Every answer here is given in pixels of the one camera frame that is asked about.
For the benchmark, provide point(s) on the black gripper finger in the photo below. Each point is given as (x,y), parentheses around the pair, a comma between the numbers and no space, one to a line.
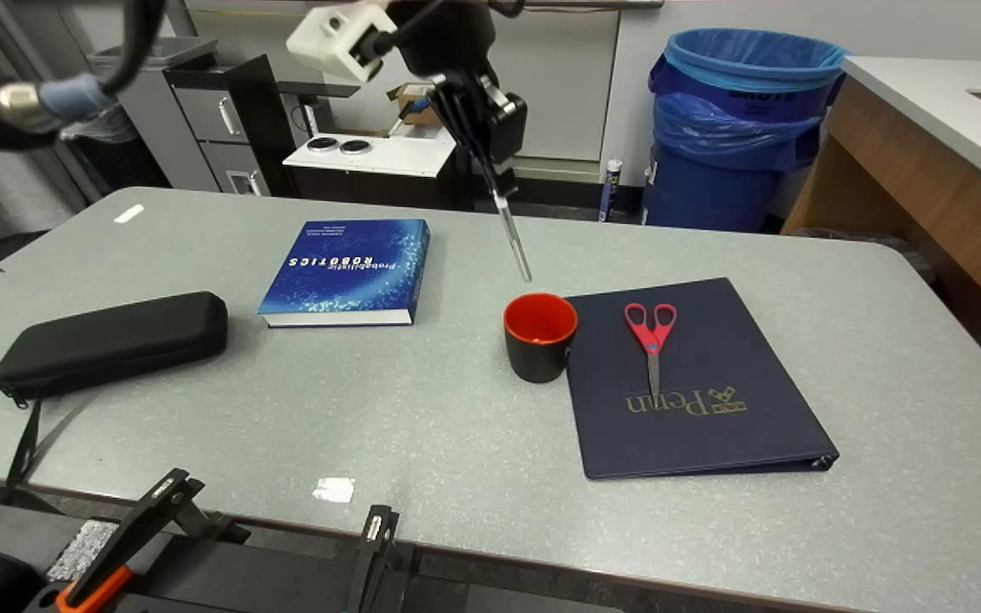
(459,119)
(505,124)

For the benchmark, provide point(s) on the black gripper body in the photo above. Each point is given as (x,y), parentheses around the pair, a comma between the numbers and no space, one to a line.
(444,36)

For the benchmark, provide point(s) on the white pen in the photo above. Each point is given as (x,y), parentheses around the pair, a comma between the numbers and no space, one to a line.
(514,244)

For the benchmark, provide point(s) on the black mug red inside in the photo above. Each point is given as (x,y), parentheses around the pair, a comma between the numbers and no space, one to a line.
(538,357)

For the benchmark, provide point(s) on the cardboard box blue item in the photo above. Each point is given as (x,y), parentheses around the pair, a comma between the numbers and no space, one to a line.
(417,103)

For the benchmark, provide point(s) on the small white side table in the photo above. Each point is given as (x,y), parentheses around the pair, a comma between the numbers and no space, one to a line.
(389,157)

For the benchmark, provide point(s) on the black round disc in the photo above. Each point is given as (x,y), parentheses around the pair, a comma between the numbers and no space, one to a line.
(320,145)
(355,145)

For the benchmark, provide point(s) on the clear plastic bottle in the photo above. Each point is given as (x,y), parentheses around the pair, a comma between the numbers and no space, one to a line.
(610,188)

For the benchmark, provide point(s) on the blue hardcover book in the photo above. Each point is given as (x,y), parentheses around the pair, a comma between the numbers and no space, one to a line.
(343,272)

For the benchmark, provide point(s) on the blue lined trash bin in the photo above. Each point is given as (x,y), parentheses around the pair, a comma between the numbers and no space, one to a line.
(731,136)

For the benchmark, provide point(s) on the red scissors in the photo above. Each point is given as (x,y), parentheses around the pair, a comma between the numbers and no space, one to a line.
(653,337)

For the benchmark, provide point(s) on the grey filing cabinet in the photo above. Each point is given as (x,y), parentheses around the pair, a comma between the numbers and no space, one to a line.
(161,124)

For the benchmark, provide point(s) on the navy Penn binder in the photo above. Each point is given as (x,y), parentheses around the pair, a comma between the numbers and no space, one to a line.
(741,352)

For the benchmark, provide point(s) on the white tape strip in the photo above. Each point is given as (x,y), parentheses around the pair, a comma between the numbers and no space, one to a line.
(126,212)

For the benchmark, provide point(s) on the clear plastic bag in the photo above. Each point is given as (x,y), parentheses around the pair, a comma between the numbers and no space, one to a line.
(86,124)

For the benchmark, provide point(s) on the white square sticker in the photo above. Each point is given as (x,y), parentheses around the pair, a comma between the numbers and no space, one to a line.
(334,489)

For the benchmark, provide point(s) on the black zip case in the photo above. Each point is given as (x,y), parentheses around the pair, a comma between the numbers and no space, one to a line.
(117,342)

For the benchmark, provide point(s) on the small black table clamp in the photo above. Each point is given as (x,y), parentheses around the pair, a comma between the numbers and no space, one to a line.
(375,531)

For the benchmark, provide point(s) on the wooden counter white top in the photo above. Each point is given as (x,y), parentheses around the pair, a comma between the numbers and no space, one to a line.
(933,170)

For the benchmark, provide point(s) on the white wall panel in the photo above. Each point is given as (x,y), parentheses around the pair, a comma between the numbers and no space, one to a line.
(564,85)

